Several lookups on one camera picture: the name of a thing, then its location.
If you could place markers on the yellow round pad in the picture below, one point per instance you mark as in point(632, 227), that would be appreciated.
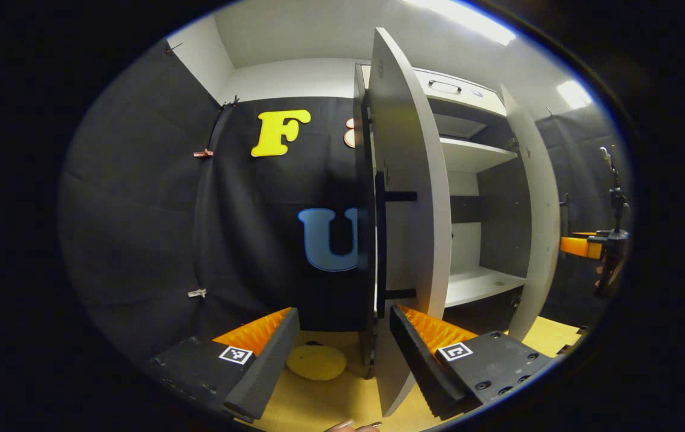
point(316, 363)

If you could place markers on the black jointed pole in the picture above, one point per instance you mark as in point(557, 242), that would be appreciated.
point(617, 198)

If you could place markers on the grey cabinet door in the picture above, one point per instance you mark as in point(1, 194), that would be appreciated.
point(426, 150)
point(543, 228)

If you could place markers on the black backdrop cloth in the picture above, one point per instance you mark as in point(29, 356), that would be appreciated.
point(582, 180)
point(132, 210)
point(246, 240)

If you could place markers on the pink clip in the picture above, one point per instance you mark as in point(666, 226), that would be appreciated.
point(203, 153)

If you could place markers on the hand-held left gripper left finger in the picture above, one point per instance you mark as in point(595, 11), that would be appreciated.
point(267, 360)

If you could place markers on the grey cabinet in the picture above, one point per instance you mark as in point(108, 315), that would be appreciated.
point(501, 222)

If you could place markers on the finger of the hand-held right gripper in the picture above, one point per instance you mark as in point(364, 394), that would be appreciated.
point(588, 234)
point(573, 246)

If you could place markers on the grey cabinet drawer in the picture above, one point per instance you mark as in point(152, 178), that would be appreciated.
point(456, 103)

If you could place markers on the black clamp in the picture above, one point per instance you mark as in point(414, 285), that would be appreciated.
point(233, 102)

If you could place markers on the ceiling light panel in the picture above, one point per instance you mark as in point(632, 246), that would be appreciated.
point(474, 18)
point(574, 95)

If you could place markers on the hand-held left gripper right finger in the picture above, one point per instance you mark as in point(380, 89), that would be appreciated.
point(414, 354)

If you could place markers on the white cabinet shelf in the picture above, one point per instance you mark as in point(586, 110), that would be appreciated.
point(471, 155)
point(474, 287)

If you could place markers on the white clip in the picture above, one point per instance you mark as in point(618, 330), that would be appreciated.
point(197, 293)

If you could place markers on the metal door hinge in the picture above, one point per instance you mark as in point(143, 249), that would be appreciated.
point(517, 300)
point(513, 144)

